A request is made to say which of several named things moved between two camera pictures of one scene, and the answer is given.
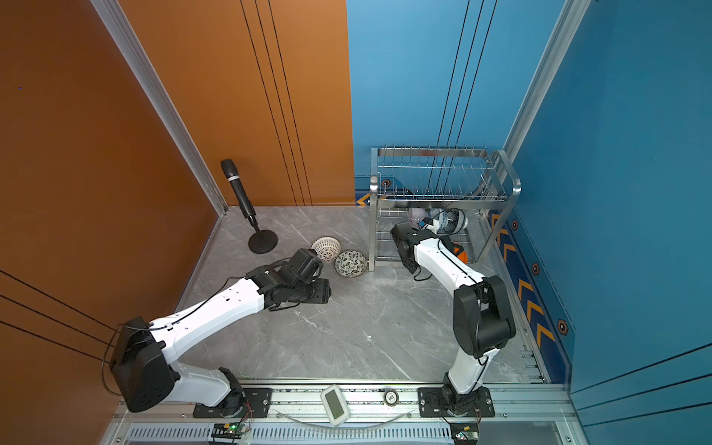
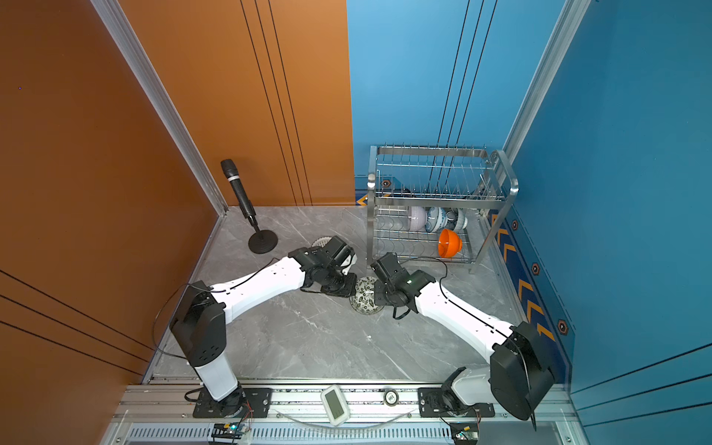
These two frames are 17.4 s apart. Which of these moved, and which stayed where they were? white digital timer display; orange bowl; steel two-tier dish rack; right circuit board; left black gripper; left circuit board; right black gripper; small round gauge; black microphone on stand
Moved: orange bowl; right black gripper; left black gripper
Stayed: white digital timer display; right circuit board; left circuit board; small round gauge; black microphone on stand; steel two-tier dish rack
